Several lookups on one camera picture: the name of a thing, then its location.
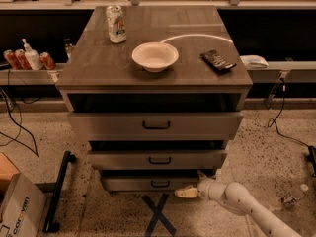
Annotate grey drawer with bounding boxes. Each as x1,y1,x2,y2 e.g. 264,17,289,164
100,176,199,192
69,112,243,141
88,150,227,170

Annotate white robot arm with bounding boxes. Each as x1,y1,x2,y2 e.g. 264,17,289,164
175,170,302,237

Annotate grey drawer cabinet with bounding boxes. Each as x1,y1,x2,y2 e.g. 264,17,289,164
56,6,252,178

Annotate clear plastic bottle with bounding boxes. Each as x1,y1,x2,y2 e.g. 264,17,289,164
281,184,309,207

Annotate black object right edge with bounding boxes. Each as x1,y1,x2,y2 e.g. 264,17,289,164
306,145,316,177

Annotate black snack bag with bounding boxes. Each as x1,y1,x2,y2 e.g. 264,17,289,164
200,50,236,73

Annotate white bowl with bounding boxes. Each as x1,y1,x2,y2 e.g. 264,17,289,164
131,42,179,73

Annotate white folded cloth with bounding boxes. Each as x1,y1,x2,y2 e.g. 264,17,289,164
240,55,269,69

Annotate black metal bar stand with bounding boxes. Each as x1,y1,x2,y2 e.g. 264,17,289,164
42,151,76,233

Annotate cardboard box with print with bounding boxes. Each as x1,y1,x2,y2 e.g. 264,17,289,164
0,153,46,237

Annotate white green drink can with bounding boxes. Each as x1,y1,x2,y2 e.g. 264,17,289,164
106,5,126,43

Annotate small glass bottle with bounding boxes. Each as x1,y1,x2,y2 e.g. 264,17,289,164
64,39,73,58

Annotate red can right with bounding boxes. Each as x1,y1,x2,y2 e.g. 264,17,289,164
39,52,56,70

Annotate white pump bottle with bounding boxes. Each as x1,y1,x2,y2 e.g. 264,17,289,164
22,39,42,71

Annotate red can middle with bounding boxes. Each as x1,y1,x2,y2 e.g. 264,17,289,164
15,49,31,70

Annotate black floor cable right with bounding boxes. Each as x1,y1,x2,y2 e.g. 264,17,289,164
266,77,310,148

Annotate black floor cable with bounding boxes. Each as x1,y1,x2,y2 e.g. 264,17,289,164
0,86,40,158
266,77,310,148

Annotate black floor cable left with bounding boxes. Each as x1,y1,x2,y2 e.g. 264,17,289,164
0,86,40,158

